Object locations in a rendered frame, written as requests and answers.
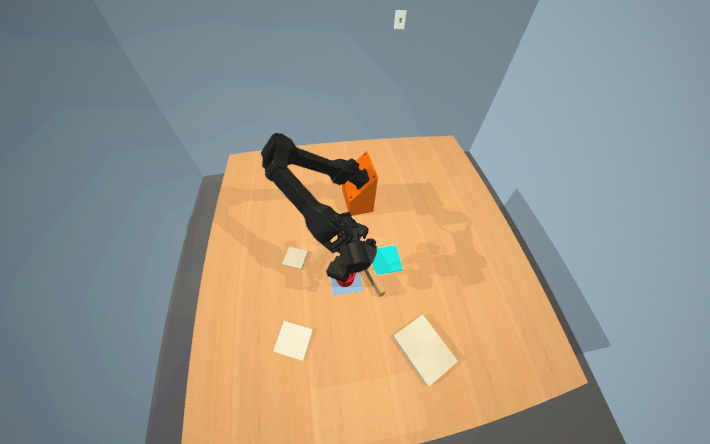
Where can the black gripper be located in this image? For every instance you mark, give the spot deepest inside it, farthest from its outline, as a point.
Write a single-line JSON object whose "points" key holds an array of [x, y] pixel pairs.
{"points": [[336, 269]]}

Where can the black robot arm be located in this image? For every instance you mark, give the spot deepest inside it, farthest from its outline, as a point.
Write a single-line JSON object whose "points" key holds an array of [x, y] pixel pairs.
{"points": [[323, 222]]}

